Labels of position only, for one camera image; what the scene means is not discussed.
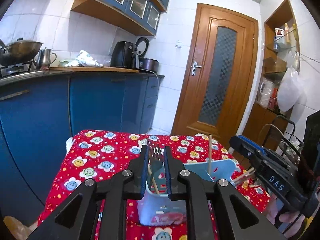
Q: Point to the crumpled patterned cloth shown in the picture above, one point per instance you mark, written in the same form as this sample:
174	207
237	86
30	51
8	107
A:
86	60

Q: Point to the person's right hand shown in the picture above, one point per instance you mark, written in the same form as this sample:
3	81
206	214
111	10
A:
292	225

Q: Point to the white light switch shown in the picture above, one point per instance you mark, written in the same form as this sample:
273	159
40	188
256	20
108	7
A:
178	43

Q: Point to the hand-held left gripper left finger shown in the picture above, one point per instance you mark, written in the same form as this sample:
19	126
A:
143	175

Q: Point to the blue base cabinets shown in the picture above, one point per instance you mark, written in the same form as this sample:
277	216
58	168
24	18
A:
50	120

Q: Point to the light blue utensil box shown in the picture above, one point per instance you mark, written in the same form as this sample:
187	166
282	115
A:
160	205

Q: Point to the red smiley flower tablecloth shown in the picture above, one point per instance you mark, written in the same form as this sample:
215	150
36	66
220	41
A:
100	155

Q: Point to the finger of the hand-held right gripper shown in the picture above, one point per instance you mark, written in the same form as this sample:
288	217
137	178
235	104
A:
241	147
257	146

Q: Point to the black air fryer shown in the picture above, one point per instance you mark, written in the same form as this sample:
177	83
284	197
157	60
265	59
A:
122	55

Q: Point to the wooden stool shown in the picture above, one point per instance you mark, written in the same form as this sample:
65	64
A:
17	227

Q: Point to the black rice cooker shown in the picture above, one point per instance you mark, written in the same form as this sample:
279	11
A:
150	63

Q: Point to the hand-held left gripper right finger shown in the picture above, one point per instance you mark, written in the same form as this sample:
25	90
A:
168	175

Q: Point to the metal pitcher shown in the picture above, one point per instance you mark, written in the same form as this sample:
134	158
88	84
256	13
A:
43	58

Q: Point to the large metal wok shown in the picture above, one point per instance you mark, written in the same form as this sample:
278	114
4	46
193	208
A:
22	48

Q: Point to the wooden shelf unit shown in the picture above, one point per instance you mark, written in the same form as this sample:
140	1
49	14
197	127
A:
260	120

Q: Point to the white plastic bag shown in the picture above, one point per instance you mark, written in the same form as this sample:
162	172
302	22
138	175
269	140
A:
290	92

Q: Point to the gas stove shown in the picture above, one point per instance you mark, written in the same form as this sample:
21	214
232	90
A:
15	70

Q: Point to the wooden door with glass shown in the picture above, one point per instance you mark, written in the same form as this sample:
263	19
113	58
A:
197	100

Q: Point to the wooden cutting board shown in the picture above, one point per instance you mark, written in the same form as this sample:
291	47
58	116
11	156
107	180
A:
100	69

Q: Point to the blue wooden wall cabinet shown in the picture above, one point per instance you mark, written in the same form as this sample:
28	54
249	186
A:
100	7

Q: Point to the metal fork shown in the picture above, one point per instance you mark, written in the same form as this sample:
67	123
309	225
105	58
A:
155	152

